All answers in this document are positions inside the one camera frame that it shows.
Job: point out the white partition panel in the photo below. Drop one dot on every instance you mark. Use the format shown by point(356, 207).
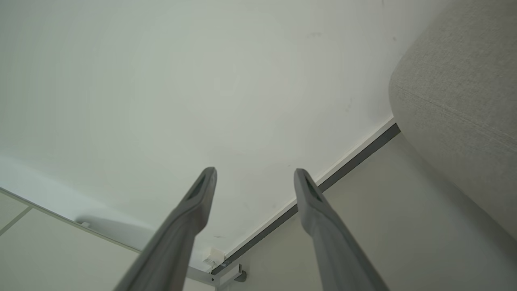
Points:
point(60, 254)

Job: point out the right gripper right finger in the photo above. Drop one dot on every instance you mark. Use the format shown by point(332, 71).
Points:
point(335, 250)

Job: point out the white wall socket box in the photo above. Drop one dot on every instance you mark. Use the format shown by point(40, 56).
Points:
point(214, 256)

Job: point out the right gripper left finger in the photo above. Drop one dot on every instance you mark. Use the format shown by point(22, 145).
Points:
point(173, 238)

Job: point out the grey fabric sofa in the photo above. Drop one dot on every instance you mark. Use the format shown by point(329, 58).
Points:
point(464, 101)

